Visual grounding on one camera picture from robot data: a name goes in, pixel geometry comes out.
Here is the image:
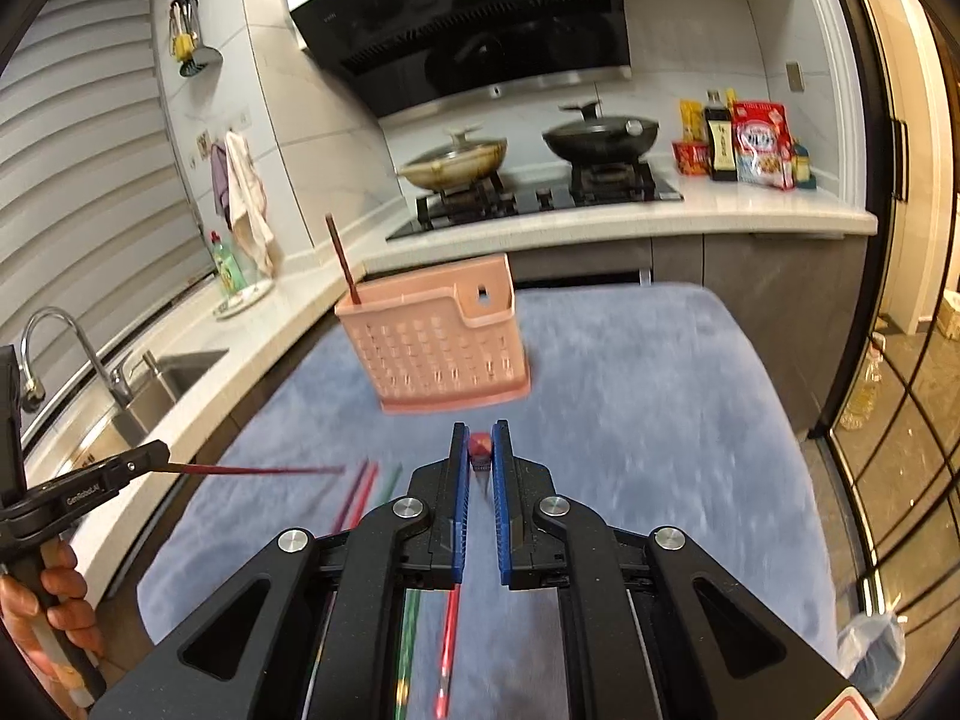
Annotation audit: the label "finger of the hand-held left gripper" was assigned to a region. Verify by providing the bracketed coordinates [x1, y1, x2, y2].
[15, 441, 171, 542]

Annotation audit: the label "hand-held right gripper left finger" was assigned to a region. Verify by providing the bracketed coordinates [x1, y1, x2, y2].
[90, 424, 475, 720]

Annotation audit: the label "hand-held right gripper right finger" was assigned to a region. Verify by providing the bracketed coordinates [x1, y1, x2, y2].
[491, 420, 878, 720]

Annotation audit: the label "red chopstick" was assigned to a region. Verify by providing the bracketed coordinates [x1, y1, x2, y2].
[341, 461, 378, 532]
[325, 213, 362, 308]
[466, 429, 494, 497]
[330, 461, 370, 532]
[165, 463, 347, 479]

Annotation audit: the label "brown chopstick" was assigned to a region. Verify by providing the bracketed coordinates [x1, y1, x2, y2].
[433, 583, 462, 720]

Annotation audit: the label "pink perforated utensil holder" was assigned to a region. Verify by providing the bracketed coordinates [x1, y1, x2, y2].
[334, 253, 535, 413]

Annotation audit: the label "yellow hanging kitchen utensils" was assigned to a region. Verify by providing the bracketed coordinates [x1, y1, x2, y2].
[169, 0, 201, 65]

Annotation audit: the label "person's left hand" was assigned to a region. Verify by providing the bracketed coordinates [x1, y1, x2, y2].
[0, 544, 106, 717]

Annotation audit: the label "steel kitchen faucet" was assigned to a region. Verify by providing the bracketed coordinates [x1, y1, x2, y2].
[19, 305, 152, 412]

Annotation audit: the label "stainless steel sink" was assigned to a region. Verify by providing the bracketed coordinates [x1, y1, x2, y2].
[22, 347, 230, 481]

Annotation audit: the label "grey-blue plush blanket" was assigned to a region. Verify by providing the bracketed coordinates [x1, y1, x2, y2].
[137, 281, 839, 720]

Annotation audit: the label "white patterned plate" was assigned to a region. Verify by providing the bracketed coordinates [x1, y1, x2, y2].
[212, 283, 273, 320]

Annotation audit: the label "green dish soap bottle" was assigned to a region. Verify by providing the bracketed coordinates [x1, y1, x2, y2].
[210, 231, 249, 298]

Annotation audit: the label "white window blinds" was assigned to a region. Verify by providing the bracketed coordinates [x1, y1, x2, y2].
[0, 0, 220, 350]

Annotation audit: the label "black gas stove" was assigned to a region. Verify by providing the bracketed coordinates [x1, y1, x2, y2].
[386, 163, 685, 242]

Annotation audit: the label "purple cloth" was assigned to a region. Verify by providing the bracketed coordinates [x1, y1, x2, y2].
[209, 142, 230, 216]

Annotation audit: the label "white hanging towel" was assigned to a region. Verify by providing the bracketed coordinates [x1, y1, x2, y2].
[223, 130, 276, 276]

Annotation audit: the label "grey lower kitchen cabinets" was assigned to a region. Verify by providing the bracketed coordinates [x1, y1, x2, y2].
[510, 231, 872, 440]

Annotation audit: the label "beige cooking pan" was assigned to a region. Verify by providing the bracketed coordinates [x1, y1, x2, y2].
[397, 142, 509, 193]

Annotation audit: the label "glass pan lid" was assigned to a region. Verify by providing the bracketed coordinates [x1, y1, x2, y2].
[409, 127, 507, 164]

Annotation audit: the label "black wok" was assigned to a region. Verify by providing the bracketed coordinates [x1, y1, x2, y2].
[541, 124, 662, 166]

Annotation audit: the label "clear plastic oil bottle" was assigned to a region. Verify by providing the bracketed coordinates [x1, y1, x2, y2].
[839, 332, 887, 432]

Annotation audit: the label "clear plastic bag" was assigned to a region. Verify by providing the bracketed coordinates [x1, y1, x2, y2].
[835, 610, 906, 681]

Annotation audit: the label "red snack packet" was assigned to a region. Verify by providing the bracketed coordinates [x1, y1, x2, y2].
[672, 139, 710, 178]

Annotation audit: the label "black wok lid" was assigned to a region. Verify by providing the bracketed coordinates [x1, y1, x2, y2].
[551, 99, 653, 137]

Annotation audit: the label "dark soy sauce bottle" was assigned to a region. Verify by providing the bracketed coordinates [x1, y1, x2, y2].
[703, 90, 740, 183]

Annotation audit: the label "yellow seasoning packet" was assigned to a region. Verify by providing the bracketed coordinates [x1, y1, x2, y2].
[679, 98, 710, 143]

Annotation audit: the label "black framed glass door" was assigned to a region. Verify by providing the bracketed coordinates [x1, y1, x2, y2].
[814, 0, 960, 698]

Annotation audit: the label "red cereal bag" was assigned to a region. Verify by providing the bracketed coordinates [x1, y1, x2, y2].
[731, 100, 797, 191]

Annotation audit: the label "black range hood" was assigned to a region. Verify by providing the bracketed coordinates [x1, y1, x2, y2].
[277, 0, 632, 121]

